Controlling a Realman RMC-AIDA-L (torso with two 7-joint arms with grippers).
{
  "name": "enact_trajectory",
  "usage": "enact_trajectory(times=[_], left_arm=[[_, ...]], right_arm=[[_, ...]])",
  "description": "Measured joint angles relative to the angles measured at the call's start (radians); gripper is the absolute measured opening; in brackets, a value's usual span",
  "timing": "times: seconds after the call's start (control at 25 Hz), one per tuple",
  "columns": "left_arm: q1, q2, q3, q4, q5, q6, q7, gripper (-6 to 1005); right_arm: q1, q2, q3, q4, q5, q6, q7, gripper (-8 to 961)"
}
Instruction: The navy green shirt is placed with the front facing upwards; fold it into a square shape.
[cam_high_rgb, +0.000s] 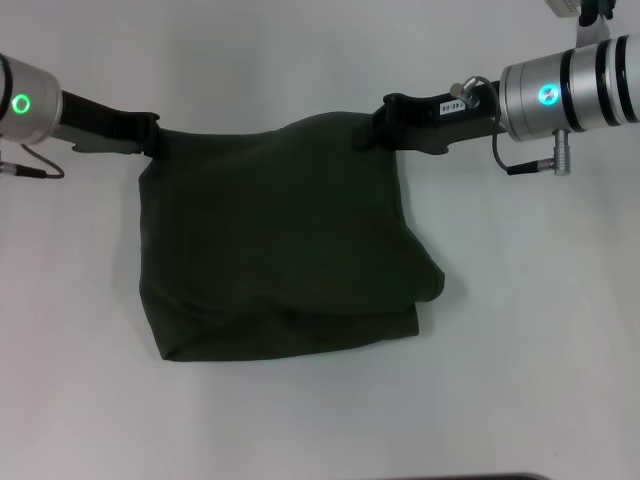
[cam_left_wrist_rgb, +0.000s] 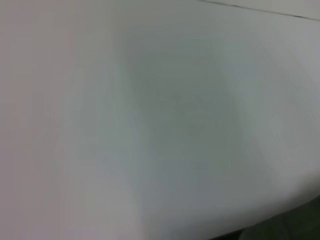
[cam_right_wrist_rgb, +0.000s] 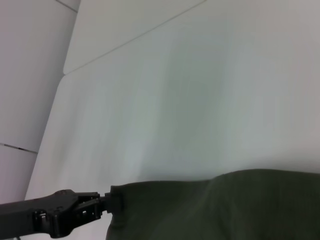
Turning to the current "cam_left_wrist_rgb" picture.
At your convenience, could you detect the dark green FREE T-shirt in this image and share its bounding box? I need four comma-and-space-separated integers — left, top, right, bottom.
219, 194, 320, 240

